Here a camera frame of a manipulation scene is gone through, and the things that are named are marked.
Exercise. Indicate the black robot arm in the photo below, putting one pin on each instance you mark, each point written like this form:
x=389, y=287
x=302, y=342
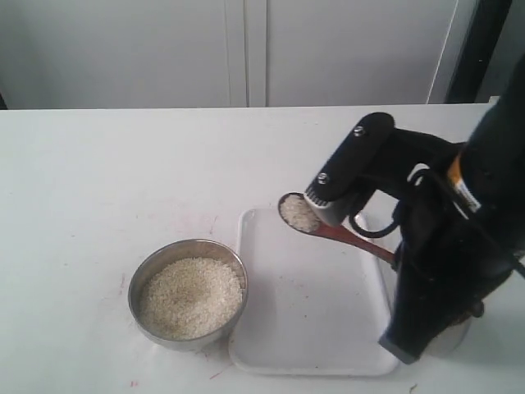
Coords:
x=459, y=211

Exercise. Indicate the large steel rice bowl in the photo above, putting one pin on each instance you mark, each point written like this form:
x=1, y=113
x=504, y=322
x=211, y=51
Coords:
x=186, y=249

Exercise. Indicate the white rectangular plastic tray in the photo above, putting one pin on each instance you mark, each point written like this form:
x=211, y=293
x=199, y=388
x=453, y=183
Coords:
x=315, y=307

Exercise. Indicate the brown wooden spoon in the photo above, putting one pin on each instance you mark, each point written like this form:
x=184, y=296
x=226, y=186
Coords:
x=296, y=213

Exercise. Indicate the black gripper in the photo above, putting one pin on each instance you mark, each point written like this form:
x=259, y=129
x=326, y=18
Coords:
x=438, y=286

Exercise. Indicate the dark vertical post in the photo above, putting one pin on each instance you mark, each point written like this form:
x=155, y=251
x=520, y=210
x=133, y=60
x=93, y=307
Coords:
x=478, y=47

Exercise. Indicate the white uncooked rice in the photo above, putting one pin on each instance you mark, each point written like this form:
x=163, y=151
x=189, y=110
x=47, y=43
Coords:
x=190, y=298

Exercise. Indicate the small metal cup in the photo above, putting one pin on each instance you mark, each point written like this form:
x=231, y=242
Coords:
x=450, y=338

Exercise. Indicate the white cabinet doors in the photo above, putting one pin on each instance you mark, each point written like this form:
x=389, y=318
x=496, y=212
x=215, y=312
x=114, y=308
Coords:
x=220, y=54

